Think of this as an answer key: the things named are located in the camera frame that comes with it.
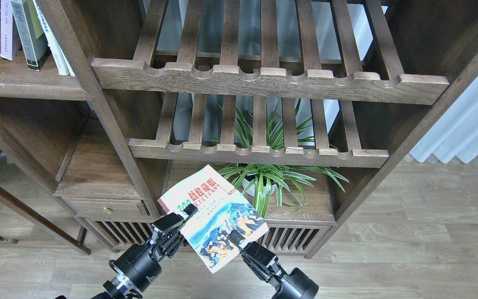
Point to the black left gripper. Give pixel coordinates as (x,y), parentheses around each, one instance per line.
(139,265)

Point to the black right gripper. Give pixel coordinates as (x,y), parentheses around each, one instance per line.
(264,264)

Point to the colourful cover paperback book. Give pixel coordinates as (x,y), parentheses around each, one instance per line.
(221,209)

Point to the black and green book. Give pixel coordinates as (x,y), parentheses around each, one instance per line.
(33,38)

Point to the white purple-edged book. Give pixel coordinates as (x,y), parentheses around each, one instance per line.
(10,42)

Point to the brass drawer knob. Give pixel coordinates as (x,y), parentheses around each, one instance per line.
(107,210)

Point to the white plant pot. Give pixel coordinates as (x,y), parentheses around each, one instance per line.
(252,189)

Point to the green spider plant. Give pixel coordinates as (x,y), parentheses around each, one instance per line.
(263,177)

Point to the dark wooden bookshelf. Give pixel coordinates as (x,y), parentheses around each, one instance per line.
(153,98)

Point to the white upright book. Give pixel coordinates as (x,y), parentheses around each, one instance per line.
(60,60)

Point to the white curtain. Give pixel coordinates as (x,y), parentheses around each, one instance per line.
(455,135)

